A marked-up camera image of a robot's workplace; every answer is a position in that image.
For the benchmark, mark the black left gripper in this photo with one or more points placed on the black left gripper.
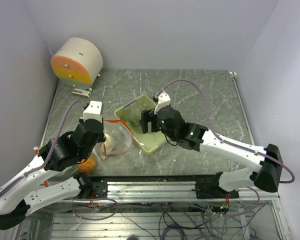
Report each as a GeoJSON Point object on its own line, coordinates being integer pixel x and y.
{"type": "Point", "coordinates": [101, 137]}

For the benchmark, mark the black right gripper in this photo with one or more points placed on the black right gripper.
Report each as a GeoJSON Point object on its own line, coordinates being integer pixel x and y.
{"type": "Point", "coordinates": [147, 116]}

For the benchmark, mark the green netted toy melon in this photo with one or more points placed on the green netted toy melon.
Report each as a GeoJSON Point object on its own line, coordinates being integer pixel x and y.
{"type": "Point", "coordinates": [134, 114]}

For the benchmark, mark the white toy garlic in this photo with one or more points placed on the white toy garlic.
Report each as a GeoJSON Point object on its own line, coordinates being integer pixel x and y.
{"type": "Point", "coordinates": [109, 143]}

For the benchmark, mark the spare clear zip bag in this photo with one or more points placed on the spare clear zip bag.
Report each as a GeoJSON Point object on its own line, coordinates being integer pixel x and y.
{"type": "Point", "coordinates": [121, 135]}

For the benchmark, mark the orange toy pineapple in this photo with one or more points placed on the orange toy pineapple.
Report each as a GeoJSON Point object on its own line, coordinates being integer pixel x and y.
{"type": "Point", "coordinates": [88, 165]}

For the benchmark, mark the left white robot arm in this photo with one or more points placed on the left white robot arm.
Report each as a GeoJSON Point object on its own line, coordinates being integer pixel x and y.
{"type": "Point", "coordinates": [21, 196]}

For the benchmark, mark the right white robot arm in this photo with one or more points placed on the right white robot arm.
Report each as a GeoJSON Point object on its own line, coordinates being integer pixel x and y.
{"type": "Point", "coordinates": [262, 165]}

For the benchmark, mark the pale green plastic basket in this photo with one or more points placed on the pale green plastic basket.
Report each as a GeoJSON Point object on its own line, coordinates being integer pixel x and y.
{"type": "Point", "coordinates": [150, 141]}

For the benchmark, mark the beige drum orange yellow face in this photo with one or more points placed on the beige drum orange yellow face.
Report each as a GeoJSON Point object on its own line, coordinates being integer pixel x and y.
{"type": "Point", "coordinates": [77, 63]}

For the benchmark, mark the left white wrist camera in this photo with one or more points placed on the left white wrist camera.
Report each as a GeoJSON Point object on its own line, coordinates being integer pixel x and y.
{"type": "Point", "coordinates": [94, 111]}

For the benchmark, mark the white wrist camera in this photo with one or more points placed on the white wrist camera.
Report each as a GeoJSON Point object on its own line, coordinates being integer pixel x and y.
{"type": "Point", "coordinates": [94, 111]}
{"type": "Point", "coordinates": [163, 101]}

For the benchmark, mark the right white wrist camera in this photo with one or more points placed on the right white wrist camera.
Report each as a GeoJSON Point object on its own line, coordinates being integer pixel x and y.
{"type": "Point", "coordinates": [163, 101]}

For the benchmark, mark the small white bracket block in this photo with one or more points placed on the small white bracket block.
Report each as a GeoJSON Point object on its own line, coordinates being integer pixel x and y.
{"type": "Point", "coordinates": [81, 93]}

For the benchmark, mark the aluminium rail frame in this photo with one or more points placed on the aluminium rail frame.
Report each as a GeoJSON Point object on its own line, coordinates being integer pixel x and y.
{"type": "Point", "coordinates": [175, 188]}

